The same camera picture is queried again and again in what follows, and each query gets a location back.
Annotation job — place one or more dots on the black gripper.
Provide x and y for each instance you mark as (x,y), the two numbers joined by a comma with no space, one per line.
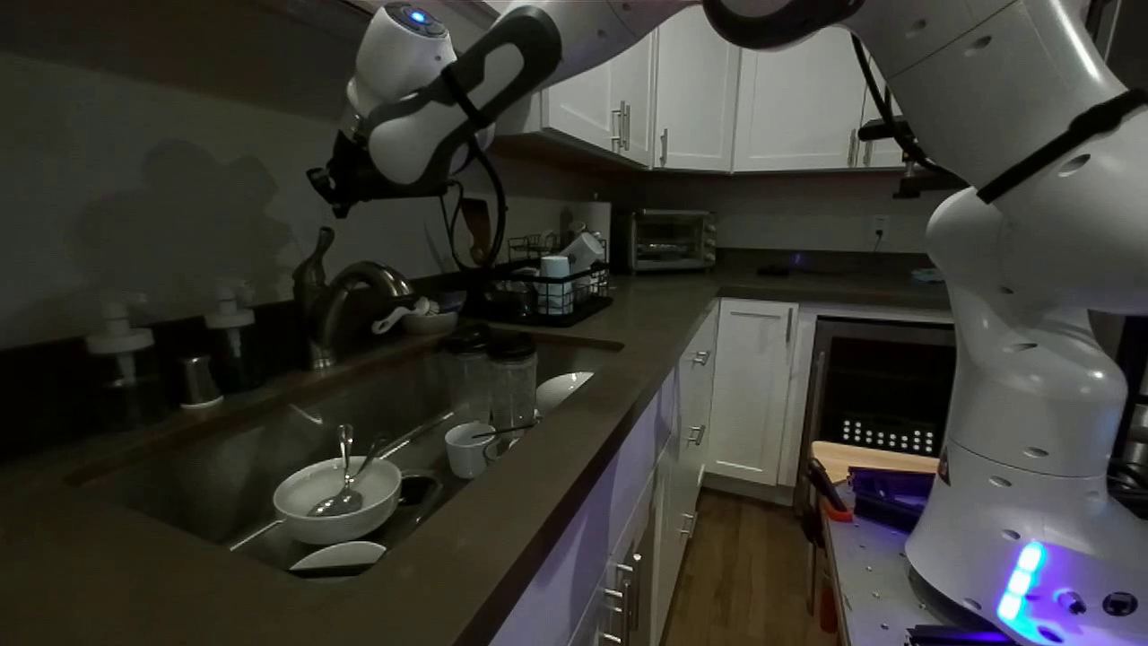
(350,178)

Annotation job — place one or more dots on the chrome kitchen faucet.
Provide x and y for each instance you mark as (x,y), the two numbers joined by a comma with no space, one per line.
(371,288)

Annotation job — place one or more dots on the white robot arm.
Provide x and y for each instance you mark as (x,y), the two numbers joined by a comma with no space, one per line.
(1044,231)

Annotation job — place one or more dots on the robot base mounting table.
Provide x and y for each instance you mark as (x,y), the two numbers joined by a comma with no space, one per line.
(857,575)

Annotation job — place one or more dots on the white dish brush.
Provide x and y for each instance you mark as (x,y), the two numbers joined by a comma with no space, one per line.
(400,313)

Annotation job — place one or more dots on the clear blender jar black lid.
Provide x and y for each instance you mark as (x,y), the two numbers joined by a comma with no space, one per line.
(513,368)

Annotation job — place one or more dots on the white soap dispenser pump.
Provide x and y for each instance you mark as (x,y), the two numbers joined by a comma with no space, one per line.
(116,341)

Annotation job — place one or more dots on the white mug in sink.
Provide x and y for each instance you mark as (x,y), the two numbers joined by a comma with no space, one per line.
(464,445)

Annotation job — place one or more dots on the stainless steel sink basin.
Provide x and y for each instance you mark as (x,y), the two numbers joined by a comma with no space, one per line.
(326,481)

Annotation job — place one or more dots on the silver toaster oven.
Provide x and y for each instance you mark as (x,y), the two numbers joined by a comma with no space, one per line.
(673,237)

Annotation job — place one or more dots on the metal spoon in bowl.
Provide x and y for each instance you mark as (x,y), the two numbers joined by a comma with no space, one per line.
(345,495)

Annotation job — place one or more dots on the white upper cabinets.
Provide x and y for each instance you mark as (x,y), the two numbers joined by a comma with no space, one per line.
(688,101)

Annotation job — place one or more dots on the white small plate in sink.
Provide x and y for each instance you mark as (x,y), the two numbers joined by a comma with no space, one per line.
(338,556)

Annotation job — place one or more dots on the white lower cabinet doors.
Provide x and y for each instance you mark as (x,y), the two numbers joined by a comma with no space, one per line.
(725,410)

